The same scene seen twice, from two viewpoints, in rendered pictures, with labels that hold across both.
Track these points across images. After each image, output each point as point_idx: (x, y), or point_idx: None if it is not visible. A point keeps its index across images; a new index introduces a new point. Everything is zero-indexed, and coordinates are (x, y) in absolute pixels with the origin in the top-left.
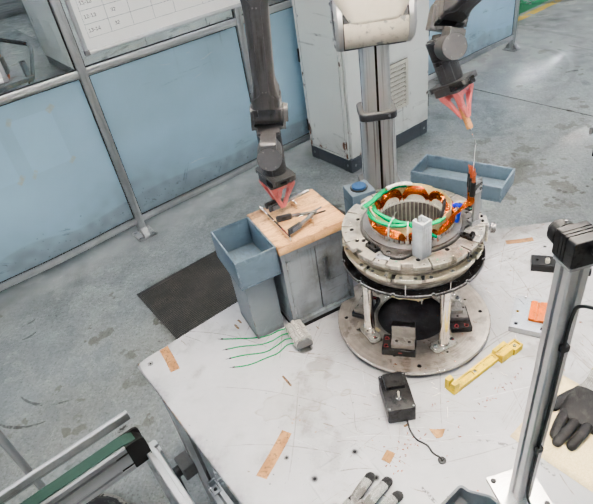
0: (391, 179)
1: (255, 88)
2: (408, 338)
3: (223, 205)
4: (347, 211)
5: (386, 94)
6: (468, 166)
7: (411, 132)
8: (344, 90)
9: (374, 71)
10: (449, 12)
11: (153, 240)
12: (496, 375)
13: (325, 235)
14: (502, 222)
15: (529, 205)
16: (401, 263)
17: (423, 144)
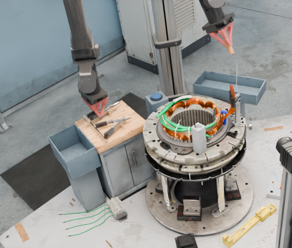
0: (180, 88)
1: (73, 35)
2: (195, 207)
3: (63, 103)
4: (149, 114)
5: (173, 28)
6: (234, 78)
7: (199, 42)
8: (148, 15)
9: (163, 13)
10: None
11: (11, 132)
12: (258, 231)
13: (132, 136)
14: (266, 107)
15: (285, 94)
16: (185, 157)
17: (208, 50)
